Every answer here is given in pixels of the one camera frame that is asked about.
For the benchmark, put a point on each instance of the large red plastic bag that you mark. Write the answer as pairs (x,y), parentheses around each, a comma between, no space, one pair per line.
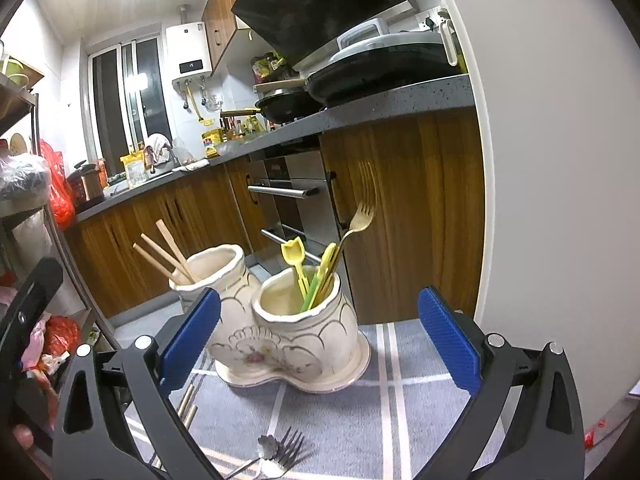
(57,190)

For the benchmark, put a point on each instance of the wooden wall cabinet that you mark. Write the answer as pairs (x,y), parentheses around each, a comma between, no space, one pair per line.
(222,10)

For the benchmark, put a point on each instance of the steel built-in oven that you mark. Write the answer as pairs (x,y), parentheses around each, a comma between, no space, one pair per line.
(295,170)

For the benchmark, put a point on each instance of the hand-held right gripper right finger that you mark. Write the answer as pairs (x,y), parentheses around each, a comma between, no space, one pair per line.
(447,335)

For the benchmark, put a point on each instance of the small red plastic bag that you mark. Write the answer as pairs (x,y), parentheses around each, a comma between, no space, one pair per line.
(61,335)

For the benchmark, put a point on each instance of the clear bottle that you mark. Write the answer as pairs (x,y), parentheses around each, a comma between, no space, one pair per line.
(450,37)

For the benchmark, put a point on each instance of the yellow tulip plastic pick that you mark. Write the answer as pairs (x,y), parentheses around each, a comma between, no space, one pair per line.
(292,252)

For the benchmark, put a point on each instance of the gold metal fork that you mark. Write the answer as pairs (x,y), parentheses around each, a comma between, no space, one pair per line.
(357,222)

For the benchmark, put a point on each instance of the clear plastic bag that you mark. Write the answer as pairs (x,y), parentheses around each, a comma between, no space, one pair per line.
(22,177)

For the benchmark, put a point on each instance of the metal storage rack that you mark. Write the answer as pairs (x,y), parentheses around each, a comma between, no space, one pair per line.
(30,105)

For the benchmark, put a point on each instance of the person's left hand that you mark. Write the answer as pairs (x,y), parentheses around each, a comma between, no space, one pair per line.
(22,437)

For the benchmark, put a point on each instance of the white cloth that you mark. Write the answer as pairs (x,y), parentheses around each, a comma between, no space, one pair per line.
(159,147)

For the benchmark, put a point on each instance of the silver metal spoon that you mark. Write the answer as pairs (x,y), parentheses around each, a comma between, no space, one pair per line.
(267,446)

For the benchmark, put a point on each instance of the sliding glass window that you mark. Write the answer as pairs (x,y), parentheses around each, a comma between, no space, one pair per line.
(130,105)

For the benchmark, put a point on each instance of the cream floral ceramic utensil holder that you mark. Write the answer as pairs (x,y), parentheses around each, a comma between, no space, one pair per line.
(300,345)

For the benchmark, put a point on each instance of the green bowls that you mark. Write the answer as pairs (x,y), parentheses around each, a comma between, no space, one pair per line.
(15,72)

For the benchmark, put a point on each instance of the grey plaid tablecloth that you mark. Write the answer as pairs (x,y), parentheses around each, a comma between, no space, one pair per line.
(350,410)

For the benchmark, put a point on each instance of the white water heater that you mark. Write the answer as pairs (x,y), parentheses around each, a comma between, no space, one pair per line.
(189,52)

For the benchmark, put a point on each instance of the yellow oil bottle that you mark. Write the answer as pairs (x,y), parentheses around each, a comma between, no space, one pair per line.
(212,142)

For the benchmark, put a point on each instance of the black range hood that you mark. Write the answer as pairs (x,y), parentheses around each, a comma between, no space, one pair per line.
(320,5)

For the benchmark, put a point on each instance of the row of condiment bottles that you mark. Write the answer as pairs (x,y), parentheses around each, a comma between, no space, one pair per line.
(242,129)

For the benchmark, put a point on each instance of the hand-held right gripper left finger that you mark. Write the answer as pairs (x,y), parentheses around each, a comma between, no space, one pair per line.
(192,335)

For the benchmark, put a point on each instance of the yellow food bag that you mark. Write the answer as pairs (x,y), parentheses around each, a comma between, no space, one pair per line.
(133,170)

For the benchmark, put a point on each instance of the wooden cutting board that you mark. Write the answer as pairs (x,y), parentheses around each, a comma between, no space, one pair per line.
(280,84)

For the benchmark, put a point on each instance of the brown rice cooker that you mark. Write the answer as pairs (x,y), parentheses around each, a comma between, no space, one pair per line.
(86,182)

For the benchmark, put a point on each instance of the grey kitchen countertop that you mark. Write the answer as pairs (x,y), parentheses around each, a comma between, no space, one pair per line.
(390,97)

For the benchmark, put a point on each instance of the green food packets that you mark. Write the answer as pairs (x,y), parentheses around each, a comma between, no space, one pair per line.
(270,67)

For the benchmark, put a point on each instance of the wooden base cabinets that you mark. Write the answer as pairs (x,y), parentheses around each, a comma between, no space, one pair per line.
(425,210)

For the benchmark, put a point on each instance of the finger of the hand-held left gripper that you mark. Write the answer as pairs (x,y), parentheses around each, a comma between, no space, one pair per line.
(30,305)

